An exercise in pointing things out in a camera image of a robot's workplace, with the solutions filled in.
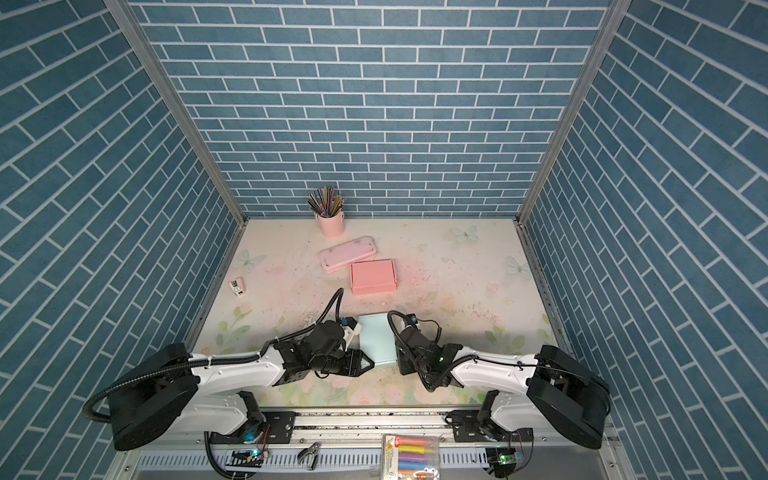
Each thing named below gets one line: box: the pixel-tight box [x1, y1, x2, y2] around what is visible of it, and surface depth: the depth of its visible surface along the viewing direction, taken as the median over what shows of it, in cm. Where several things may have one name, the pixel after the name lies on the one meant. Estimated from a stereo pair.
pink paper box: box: [350, 259, 398, 295], surface depth 101 cm
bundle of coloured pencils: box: [307, 186, 346, 218], surface depth 110 cm
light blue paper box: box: [358, 312, 397, 366], surface depth 87 cm
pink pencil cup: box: [317, 211, 345, 238], surface depth 113 cm
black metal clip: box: [297, 442, 321, 471], surface depth 71 cm
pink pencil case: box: [319, 236, 378, 273], surface depth 109 cm
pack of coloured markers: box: [382, 434, 441, 480], surface depth 70 cm
